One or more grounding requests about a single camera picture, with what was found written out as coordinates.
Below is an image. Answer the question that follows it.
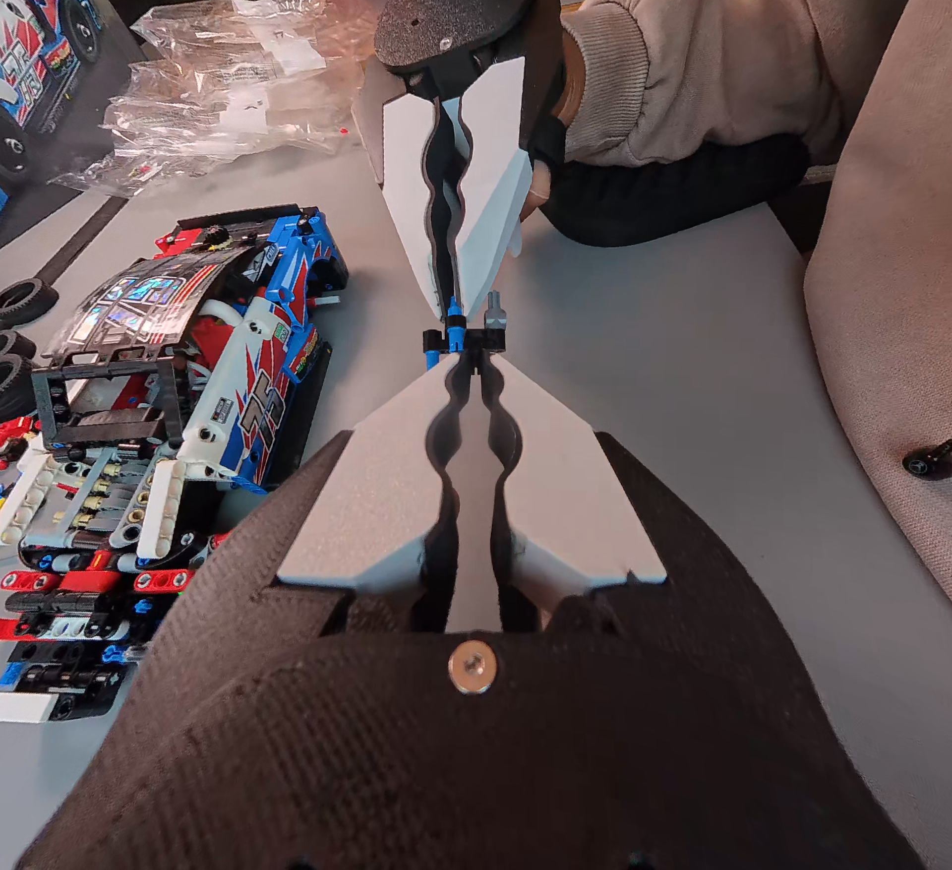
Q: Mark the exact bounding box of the black chair armrest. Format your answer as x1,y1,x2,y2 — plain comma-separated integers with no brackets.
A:
539,137,812,248

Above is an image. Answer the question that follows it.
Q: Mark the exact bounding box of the black clip microphone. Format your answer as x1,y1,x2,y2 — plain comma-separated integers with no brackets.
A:
902,438,952,478

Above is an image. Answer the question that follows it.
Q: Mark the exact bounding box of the person's beige sweatshirt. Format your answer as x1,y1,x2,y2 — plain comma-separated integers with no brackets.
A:
803,0,952,599

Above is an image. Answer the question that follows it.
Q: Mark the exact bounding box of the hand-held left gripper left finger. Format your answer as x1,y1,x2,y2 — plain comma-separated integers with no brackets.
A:
275,354,472,634

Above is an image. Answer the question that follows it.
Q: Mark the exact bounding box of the toy brick race car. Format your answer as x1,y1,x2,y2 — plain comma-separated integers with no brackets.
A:
0,202,351,726

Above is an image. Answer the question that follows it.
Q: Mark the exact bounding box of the grey desk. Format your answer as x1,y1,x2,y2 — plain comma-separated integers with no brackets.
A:
0,0,952,870

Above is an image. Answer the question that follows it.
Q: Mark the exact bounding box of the toy car set box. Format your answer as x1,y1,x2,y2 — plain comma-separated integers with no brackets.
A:
0,0,146,249

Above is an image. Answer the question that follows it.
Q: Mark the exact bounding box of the person's right hand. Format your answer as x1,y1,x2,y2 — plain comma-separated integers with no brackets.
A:
519,29,590,222

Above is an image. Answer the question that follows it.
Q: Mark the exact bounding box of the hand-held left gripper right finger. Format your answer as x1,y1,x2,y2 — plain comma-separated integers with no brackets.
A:
479,354,668,634

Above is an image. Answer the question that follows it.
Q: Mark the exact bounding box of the small black brick beam assembly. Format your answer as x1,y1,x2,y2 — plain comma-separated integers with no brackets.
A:
422,290,508,373

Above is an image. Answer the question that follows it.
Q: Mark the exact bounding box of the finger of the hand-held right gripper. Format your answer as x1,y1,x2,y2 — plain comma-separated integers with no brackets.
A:
454,56,536,318
381,95,452,325

